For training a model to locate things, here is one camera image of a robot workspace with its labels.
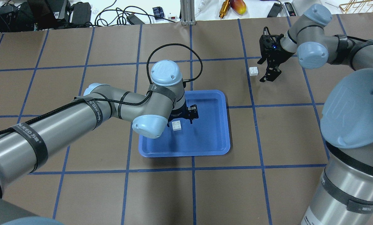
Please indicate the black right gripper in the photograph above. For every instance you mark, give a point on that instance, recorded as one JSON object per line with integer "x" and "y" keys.
{"x": 279, "y": 55}

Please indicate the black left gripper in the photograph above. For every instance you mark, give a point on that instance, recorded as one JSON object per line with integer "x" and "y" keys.
{"x": 180, "y": 114}

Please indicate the white block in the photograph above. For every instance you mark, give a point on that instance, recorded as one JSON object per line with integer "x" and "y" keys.
{"x": 176, "y": 125}
{"x": 253, "y": 71}

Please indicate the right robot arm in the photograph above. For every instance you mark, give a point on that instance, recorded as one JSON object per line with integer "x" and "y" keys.
{"x": 344, "y": 195}

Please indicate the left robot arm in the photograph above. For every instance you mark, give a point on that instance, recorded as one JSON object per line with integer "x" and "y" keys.
{"x": 26, "y": 147}

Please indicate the blue plastic tray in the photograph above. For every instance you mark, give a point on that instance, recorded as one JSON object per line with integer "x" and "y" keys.
{"x": 206, "y": 136}

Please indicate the red yellow mango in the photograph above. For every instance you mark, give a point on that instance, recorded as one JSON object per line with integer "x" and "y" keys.
{"x": 238, "y": 6}

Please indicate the black power adapter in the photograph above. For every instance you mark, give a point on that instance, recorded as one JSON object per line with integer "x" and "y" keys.
{"x": 81, "y": 13}

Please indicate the aluminium frame post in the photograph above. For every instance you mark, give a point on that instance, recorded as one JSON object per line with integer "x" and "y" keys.
{"x": 187, "y": 12}

